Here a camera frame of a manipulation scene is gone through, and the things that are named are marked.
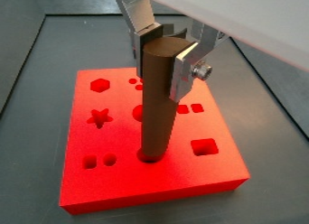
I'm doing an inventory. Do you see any brown oval peg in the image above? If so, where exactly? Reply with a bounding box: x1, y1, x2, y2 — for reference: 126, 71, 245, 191
138, 37, 192, 163

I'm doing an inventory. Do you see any red shape-sorting block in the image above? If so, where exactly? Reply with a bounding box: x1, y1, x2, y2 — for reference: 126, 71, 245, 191
59, 68, 251, 215

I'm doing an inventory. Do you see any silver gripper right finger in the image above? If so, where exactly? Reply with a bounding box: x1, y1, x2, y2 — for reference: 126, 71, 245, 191
169, 21, 229, 102

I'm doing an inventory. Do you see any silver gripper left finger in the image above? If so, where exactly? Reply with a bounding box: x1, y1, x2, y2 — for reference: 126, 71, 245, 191
117, 0, 164, 77

